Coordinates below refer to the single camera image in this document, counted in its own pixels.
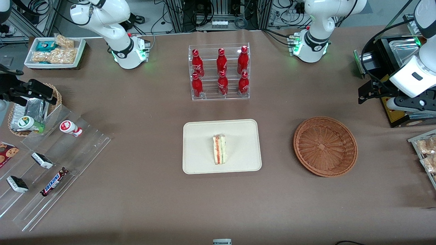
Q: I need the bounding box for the triangular sandwich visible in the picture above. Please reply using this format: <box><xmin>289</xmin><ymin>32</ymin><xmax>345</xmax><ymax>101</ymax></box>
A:
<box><xmin>213</xmin><ymin>134</ymin><xmax>227</xmax><ymax>165</ymax></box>

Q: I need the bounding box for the small brown wicker basket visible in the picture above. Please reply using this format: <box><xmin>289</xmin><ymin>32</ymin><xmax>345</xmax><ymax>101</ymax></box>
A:
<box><xmin>7</xmin><ymin>83</ymin><xmax>62</xmax><ymax>136</ymax></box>

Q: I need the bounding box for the raised steel tray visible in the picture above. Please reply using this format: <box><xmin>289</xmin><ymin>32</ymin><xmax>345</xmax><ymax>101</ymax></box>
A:
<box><xmin>403</xmin><ymin>14</ymin><xmax>419</xmax><ymax>35</ymax></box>

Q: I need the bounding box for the grey tray of pastries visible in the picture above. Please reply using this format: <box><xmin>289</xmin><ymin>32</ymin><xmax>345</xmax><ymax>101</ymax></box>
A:
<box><xmin>408</xmin><ymin>129</ymin><xmax>436</xmax><ymax>190</ymax></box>

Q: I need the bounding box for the round brown wicker basket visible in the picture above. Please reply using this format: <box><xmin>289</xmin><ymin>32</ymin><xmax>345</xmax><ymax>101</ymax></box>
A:
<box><xmin>293</xmin><ymin>116</ymin><xmax>358</xmax><ymax>177</ymax></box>

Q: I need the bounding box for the cream rectangular tray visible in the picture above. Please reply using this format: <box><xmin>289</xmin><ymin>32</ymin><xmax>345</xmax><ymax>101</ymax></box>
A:
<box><xmin>183</xmin><ymin>119</ymin><xmax>262</xmax><ymax>175</ymax></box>

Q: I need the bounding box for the silver foil container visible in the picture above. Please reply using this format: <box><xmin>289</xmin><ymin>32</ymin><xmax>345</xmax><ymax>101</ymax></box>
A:
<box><xmin>10</xmin><ymin>97</ymin><xmax>51</xmax><ymax>131</ymax></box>

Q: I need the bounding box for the green capped yogurt bottle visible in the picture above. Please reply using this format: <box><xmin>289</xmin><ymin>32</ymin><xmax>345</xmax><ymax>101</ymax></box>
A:
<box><xmin>17</xmin><ymin>116</ymin><xmax>45</xmax><ymax>134</ymax></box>

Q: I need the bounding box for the steel fryer pan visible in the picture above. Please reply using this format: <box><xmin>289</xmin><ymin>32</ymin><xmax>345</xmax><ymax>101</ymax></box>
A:
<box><xmin>388</xmin><ymin>37</ymin><xmax>423</xmax><ymax>68</ymax></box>

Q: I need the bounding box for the clear beige snack packet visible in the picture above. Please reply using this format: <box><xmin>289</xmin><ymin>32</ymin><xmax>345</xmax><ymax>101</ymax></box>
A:
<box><xmin>50</xmin><ymin>48</ymin><xmax>78</xmax><ymax>65</ymax></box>
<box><xmin>32</xmin><ymin>50</ymin><xmax>52</xmax><ymax>64</ymax></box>
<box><xmin>54</xmin><ymin>34</ymin><xmax>75</xmax><ymax>49</ymax></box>

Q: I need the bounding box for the black countertop fryer appliance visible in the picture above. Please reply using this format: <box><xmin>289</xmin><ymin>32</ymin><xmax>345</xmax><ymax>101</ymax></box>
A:
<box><xmin>354</xmin><ymin>13</ymin><xmax>436</xmax><ymax>128</ymax></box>

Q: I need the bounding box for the teal snack packet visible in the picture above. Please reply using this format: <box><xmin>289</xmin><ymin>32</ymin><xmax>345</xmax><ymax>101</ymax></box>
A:
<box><xmin>36</xmin><ymin>41</ymin><xmax>57</xmax><ymax>52</ymax></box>

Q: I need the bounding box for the red capped yogurt bottle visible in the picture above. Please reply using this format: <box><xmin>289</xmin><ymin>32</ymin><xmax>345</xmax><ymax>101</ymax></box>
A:
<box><xmin>60</xmin><ymin>120</ymin><xmax>83</xmax><ymax>137</ymax></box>

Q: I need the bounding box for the white rectangular snack bin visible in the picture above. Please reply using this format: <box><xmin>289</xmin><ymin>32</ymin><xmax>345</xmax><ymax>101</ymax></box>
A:
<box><xmin>24</xmin><ymin>37</ymin><xmax>87</xmax><ymax>69</ymax></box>

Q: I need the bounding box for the red cookie packet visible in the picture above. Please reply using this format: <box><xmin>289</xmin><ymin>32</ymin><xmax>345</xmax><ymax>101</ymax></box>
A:
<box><xmin>0</xmin><ymin>141</ymin><xmax>20</xmax><ymax>169</ymax></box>

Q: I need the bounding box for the black white snack bar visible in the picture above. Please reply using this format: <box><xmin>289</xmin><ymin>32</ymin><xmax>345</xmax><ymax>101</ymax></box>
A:
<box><xmin>31</xmin><ymin>152</ymin><xmax>54</xmax><ymax>169</ymax></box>
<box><xmin>6</xmin><ymin>176</ymin><xmax>29</xmax><ymax>193</ymax></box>

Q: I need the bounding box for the clear acrylic stepped shelf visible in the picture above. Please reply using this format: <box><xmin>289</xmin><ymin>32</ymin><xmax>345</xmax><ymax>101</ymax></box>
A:
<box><xmin>0</xmin><ymin>104</ymin><xmax>112</xmax><ymax>232</ymax></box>

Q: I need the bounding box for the wrapped pastry packet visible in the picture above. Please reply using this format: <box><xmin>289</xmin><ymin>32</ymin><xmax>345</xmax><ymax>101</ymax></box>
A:
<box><xmin>417</xmin><ymin>136</ymin><xmax>436</xmax><ymax>156</ymax></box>
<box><xmin>421</xmin><ymin>155</ymin><xmax>436</xmax><ymax>174</ymax></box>

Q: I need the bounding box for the snickers chocolate bar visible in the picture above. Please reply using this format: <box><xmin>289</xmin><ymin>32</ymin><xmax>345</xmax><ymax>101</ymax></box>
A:
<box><xmin>40</xmin><ymin>167</ymin><xmax>69</xmax><ymax>197</ymax></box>

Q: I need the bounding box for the red cola bottle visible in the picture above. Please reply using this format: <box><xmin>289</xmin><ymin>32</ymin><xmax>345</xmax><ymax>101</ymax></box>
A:
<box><xmin>217</xmin><ymin>48</ymin><xmax>228</xmax><ymax>76</ymax></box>
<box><xmin>237</xmin><ymin>46</ymin><xmax>249</xmax><ymax>75</ymax></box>
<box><xmin>191</xmin><ymin>49</ymin><xmax>205</xmax><ymax>78</ymax></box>
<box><xmin>218</xmin><ymin>70</ymin><xmax>229</xmax><ymax>96</ymax></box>
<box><xmin>191</xmin><ymin>73</ymin><xmax>204</xmax><ymax>98</ymax></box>
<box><xmin>238</xmin><ymin>71</ymin><xmax>249</xmax><ymax>95</ymax></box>

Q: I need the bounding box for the clear acrylic bottle rack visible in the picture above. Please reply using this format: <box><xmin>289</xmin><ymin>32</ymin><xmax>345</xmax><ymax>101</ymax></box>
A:
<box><xmin>188</xmin><ymin>43</ymin><xmax>250</xmax><ymax>101</ymax></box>

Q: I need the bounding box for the aluminium frame equipment rack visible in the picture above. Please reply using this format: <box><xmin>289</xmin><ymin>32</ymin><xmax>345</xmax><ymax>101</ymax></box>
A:
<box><xmin>165</xmin><ymin>0</ymin><xmax>273</xmax><ymax>33</ymax></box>

